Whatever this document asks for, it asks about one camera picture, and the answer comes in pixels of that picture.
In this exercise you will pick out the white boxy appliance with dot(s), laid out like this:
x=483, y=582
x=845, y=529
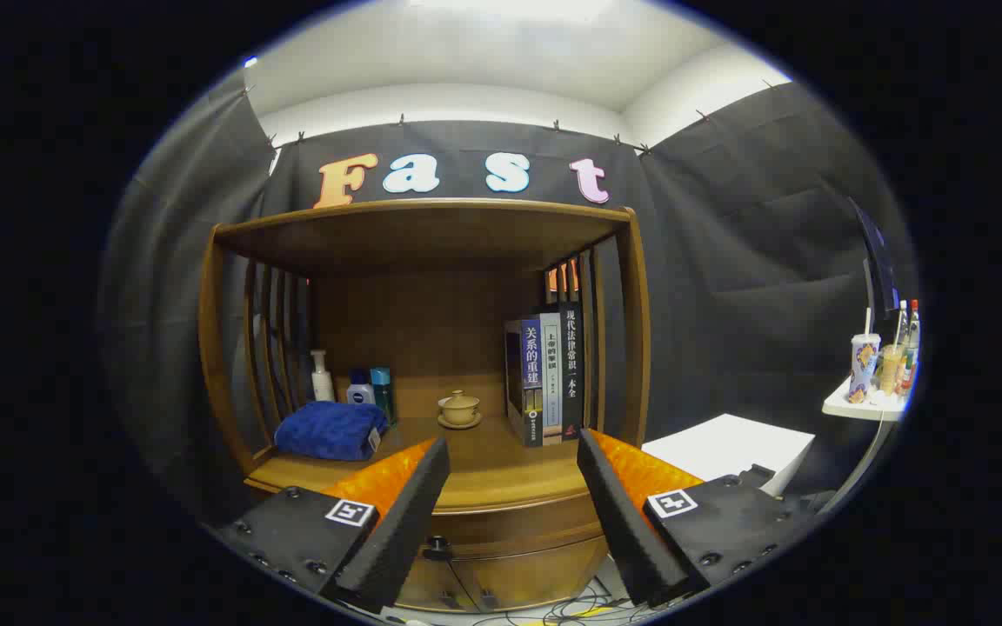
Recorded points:
x=727, y=448

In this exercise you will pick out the book with black spine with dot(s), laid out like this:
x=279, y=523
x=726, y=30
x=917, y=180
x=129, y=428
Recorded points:
x=571, y=365

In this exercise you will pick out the white bottle with blue cap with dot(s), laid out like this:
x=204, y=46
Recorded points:
x=360, y=393

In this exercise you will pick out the wooden drawer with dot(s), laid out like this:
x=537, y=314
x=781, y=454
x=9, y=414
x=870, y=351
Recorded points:
x=518, y=530

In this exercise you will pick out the wooden countertop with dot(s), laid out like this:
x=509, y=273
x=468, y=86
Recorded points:
x=484, y=461

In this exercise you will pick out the folded blue towel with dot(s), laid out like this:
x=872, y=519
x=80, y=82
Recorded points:
x=327, y=430

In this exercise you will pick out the white side table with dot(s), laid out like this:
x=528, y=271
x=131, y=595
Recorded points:
x=849, y=407

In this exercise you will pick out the wooden cabinet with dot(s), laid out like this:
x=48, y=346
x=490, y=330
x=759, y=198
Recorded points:
x=423, y=235

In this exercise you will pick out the white pump bottle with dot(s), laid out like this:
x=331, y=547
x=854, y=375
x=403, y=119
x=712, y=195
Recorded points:
x=322, y=382

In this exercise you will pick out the clear blue bottle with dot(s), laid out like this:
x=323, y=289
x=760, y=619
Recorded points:
x=382, y=391

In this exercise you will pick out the beige drink cup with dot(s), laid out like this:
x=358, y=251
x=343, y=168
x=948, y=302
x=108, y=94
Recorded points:
x=891, y=369

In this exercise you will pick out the red label bottle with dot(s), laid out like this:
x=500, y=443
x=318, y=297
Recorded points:
x=911, y=348

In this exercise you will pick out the book with blue spine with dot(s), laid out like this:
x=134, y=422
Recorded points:
x=531, y=382

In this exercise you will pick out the beige lidded teacup with saucer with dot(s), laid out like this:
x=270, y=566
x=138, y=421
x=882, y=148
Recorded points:
x=460, y=409

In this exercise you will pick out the dark computer monitor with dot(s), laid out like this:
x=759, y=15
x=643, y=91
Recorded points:
x=877, y=261

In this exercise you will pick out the clear glass bottle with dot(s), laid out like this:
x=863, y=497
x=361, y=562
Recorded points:
x=901, y=326

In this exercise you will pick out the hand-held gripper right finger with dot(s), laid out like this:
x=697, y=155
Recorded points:
x=623, y=522

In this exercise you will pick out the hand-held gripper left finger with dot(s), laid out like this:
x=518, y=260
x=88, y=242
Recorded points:
x=405, y=522

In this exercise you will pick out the book with pale spine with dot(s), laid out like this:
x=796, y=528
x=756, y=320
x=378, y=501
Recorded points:
x=551, y=382

